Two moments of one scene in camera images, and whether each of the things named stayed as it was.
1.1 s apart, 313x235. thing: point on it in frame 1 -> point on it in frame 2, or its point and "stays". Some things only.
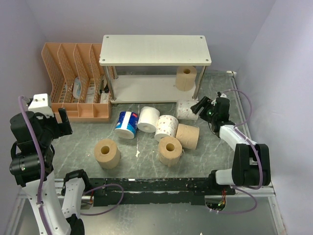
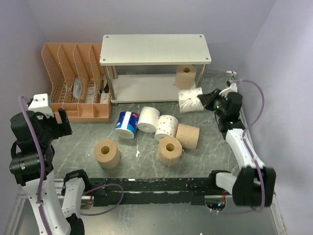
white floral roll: (184, 110) -> (189, 101)
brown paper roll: (188, 135) stays
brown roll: (185, 78) stays
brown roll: (169, 150) stays
